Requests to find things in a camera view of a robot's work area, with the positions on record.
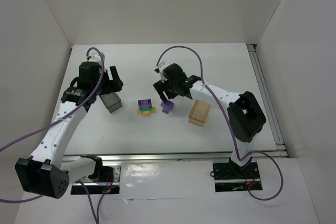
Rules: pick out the grey translucent container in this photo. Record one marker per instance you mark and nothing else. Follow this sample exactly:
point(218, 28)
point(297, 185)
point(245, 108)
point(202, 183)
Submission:
point(111, 101)

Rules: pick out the purple lego brick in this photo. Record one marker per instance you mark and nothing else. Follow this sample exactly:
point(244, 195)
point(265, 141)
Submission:
point(145, 103)

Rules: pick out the yellow lego pieces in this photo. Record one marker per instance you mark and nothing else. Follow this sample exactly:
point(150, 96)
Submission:
point(146, 112)

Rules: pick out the aluminium rail right side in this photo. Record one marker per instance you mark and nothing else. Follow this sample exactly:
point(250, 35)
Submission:
point(281, 150)

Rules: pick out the aluminium rail front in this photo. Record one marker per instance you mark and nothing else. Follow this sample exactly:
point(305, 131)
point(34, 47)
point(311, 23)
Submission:
point(165, 157)

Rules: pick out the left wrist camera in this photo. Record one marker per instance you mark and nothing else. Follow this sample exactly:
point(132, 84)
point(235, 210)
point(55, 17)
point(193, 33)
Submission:
point(95, 57)

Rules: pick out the small teal lego brick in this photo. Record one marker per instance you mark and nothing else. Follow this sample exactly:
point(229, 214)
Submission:
point(145, 108)

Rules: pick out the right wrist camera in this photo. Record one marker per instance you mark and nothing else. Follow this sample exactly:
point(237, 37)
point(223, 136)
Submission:
point(159, 69)

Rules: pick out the amber translucent container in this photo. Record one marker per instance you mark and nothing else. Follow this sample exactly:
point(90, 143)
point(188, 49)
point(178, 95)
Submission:
point(199, 113)

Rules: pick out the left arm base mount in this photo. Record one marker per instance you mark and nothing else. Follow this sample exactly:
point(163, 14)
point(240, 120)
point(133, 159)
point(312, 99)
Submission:
point(104, 179)

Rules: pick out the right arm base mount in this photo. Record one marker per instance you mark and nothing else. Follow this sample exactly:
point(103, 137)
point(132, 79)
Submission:
point(225, 180)

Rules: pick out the purple curved lego piece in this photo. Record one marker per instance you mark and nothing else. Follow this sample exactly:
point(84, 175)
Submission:
point(167, 106)

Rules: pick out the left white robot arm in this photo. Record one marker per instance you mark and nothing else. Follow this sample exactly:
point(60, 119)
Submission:
point(42, 172)

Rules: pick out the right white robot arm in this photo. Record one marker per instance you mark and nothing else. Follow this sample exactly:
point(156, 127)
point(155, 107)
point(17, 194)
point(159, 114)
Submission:
point(241, 111)

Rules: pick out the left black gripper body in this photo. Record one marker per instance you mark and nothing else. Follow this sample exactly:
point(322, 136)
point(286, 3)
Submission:
point(111, 84)

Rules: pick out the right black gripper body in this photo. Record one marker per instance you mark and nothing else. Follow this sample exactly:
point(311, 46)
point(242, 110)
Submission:
point(163, 89)

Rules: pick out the aluminium rail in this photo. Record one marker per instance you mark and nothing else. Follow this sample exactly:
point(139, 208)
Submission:
point(281, 150)
point(165, 157)

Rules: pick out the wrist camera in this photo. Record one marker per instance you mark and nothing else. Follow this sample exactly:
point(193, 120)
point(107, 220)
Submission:
point(95, 57)
point(159, 69)

